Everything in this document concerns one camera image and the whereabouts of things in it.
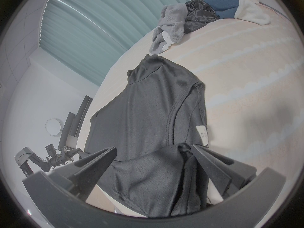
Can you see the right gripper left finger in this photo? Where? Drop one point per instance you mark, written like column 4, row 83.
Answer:
column 95, row 172

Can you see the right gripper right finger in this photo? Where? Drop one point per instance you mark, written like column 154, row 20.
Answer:
column 220, row 172

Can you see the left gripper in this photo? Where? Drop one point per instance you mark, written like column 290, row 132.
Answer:
column 63, row 158

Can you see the black T-shirt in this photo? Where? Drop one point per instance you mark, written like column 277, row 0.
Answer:
column 142, row 115

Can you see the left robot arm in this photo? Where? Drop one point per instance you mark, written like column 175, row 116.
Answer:
column 23, row 154

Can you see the bed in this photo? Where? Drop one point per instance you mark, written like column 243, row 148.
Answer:
column 237, row 68

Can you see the round white ceiling lamp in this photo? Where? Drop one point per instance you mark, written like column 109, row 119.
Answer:
column 53, row 127

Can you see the black chest of drawers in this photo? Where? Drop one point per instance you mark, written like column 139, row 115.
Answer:
column 80, row 110

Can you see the blue-green curtain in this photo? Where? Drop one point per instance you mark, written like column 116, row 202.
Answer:
column 78, row 51
column 118, row 13

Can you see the black shiny garment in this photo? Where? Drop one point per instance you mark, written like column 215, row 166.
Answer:
column 197, row 20

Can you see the grey garment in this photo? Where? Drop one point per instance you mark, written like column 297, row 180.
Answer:
column 171, row 20

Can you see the white garment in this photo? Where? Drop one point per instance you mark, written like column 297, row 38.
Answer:
column 249, row 11

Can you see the dark blue garment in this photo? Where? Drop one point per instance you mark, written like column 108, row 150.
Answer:
column 223, row 5

